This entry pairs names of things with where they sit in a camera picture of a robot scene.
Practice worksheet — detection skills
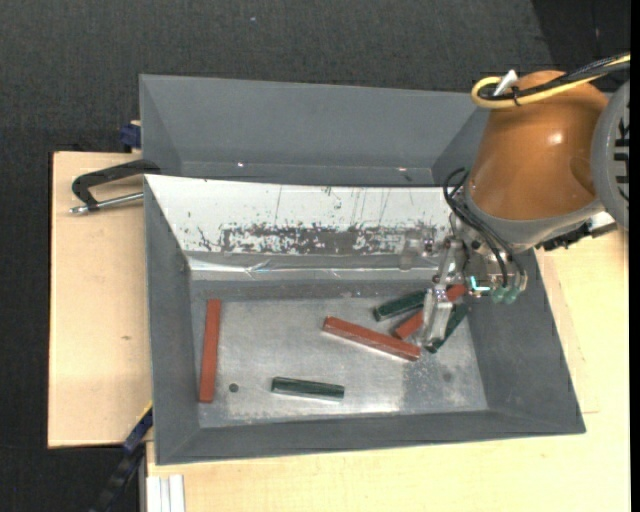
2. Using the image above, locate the black cylinder on white bracket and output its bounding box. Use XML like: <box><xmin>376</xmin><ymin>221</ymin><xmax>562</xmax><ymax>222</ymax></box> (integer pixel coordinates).
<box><xmin>535</xmin><ymin>215</ymin><xmax>619</xmax><ymax>252</ymax></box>

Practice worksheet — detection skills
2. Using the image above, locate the grey metal bin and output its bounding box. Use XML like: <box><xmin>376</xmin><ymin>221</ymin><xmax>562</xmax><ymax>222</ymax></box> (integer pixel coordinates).
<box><xmin>137</xmin><ymin>73</ymin><xmax>587</xmax><ymax>466</ymax></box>

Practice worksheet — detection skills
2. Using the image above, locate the dark green flat block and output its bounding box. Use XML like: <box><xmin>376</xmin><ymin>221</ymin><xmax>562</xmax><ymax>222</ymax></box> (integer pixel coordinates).
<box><xmin>371</xmin><ymin>289</ymin><xmax>433</xmax><ymax>323</ymax></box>
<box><xmin>423</xmin><ymin>301</ymin><xmax>472</xmax><ymax>356</ymax></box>
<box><xmin>270</xmin><ymin>376</ymin><xmax>346</xmax><ymax>403</ymax></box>

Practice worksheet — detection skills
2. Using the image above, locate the pale wood flat board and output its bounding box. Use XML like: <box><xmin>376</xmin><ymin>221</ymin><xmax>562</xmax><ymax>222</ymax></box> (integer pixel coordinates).
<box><xmin>47</xmin><ymin>149</ymin><xmax>153</xmax><ymax>449</ymax></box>

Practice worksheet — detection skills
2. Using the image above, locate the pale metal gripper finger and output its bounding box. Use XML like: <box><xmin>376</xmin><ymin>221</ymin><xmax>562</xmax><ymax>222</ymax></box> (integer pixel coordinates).
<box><xmin>435</xmin><ymin>289</ymin><xmax>453</xmax><ymax>343</ymax></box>
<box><xmin>422</xmin><ymin>288</ymin><xmax>439</xmax><ymax>348</ymax></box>

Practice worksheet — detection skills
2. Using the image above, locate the red-brown flat block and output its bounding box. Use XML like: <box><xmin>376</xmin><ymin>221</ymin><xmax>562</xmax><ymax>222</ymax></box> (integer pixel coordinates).
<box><xmin>393</xmin><ymin>283</ymin><xmax>467</xmax><ymax>342</ymax></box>
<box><xmin>198</xmin><ymin>298</ymin><xmax>223</xmax><ymax>404</ymax></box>
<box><xmin>321</xmin><ymin>315</ymin><xmax>423</xmax><ymax>363</ymax></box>

